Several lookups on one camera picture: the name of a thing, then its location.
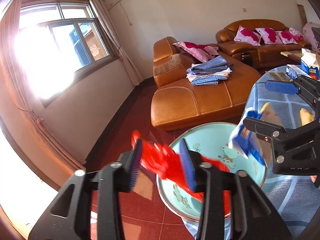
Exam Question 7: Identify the white blue milk box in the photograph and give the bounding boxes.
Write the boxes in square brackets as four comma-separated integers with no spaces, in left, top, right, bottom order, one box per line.
[286,64,305,80]

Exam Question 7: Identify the wooden glass-top coffee table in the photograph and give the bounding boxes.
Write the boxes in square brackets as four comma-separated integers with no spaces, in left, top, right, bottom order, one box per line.
[280,50,303,65]

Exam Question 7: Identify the brown leather chaise sofa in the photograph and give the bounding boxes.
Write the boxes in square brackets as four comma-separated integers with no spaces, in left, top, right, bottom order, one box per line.
[151,36,260,131]

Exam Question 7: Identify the large framed window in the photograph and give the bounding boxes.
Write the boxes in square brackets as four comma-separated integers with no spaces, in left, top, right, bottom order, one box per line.
[16,2,117,107]

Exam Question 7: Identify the blue white paper box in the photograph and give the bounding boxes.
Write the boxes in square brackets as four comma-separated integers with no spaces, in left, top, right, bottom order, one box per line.
[228,102,283,166]

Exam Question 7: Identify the pink left curtain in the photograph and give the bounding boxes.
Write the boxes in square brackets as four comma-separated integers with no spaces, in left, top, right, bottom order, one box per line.
[1,0,84,174]

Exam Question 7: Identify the red plastic bag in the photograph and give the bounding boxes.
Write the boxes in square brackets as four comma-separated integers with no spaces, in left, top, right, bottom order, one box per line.
[131,130,231,215]

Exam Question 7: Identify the pink floral pillow on chaise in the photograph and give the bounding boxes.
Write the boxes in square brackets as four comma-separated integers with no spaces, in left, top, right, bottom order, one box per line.
[174,42,220,63]

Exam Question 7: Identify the blue plaid tablecloth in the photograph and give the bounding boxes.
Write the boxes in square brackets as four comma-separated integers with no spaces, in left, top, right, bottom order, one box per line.
[182,65,320,240]

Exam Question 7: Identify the folded blue plaid bedding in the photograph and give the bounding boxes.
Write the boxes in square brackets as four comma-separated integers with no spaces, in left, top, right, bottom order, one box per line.
[186,55,233,86]

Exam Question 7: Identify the blue Look milk carton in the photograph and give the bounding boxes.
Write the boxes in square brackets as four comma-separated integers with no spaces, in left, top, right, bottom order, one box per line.
[300,48,319,81]

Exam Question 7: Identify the beige right curtain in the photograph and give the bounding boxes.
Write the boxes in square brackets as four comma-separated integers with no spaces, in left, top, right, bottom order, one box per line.
[89,0,143,86]

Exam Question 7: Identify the pink blanket on chair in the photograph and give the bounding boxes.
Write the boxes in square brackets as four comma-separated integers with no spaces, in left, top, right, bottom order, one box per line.
[302,22,320,49]

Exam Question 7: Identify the brown leather three-seat sofa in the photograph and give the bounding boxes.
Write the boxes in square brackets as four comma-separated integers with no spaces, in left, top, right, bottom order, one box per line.
[216,19,311,69]

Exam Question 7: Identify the clear dark snack packet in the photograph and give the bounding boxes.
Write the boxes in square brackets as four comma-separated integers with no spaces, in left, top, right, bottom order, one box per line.
[265,71,291,82]

